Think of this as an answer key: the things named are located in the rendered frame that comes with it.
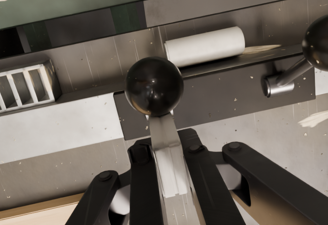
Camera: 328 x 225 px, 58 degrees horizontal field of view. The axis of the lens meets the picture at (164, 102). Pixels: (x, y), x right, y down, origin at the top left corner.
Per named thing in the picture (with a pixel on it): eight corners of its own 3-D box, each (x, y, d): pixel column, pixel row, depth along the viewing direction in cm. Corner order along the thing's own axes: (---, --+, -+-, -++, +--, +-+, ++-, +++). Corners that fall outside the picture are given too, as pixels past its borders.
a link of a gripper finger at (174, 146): (166, 146, 15) (181, 143, 15) (157, 104, 21) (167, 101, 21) (177, 196, 16) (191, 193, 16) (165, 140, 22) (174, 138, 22)
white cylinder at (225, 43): (234, 25, 32) (162, 40, 32) (243, 26, 29) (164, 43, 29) (237, 51, 33) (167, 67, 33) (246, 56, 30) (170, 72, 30)
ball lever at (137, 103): (136, 97, 30) (113, 54, 17) (173, 90, 31) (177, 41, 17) (144, 133, 30) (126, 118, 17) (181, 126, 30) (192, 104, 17)
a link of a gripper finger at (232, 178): (188, 173, 13) (252, 159, 13) (174, 130, 18) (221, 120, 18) (194, 201, 14) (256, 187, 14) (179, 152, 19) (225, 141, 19)
